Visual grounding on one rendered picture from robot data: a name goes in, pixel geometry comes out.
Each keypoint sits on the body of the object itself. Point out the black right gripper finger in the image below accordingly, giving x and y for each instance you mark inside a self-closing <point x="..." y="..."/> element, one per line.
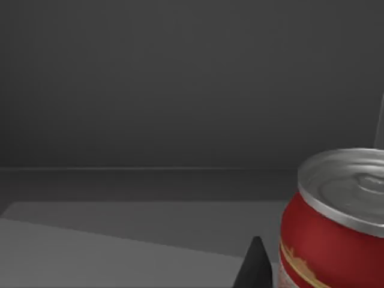
<point x="255" y="270"/>

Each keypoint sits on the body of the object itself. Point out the red and white can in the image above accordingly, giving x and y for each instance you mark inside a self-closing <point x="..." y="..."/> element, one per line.
<point x="333" y="228"/>

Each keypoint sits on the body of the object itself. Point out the grey cabinet with dark inside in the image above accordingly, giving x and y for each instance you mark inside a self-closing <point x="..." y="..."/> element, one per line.
<point x="168" y="90"/>

